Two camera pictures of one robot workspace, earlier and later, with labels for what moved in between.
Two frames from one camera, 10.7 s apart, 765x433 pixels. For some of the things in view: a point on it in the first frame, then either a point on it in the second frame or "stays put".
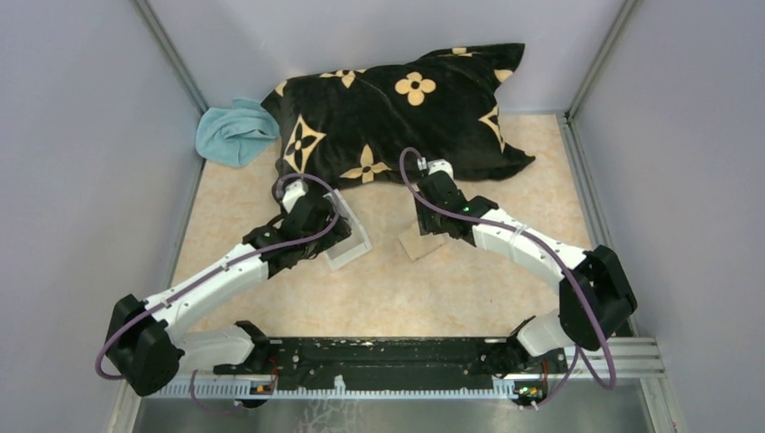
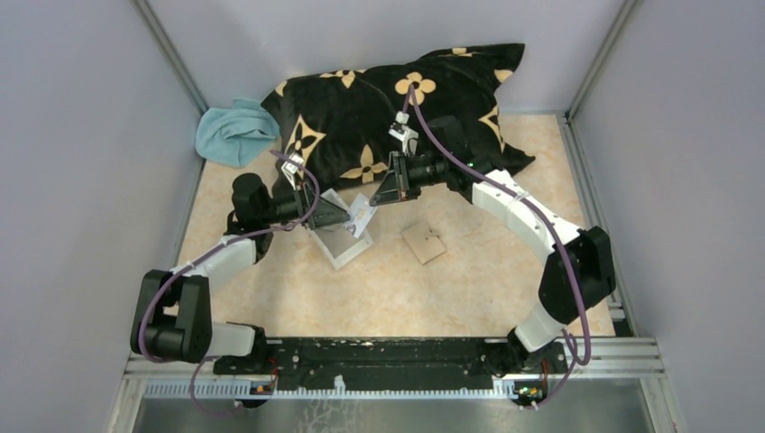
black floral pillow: x=438 y=107 stays put
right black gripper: x=427 y=224 → x=397 y=185
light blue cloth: x=235 y=136 stays put
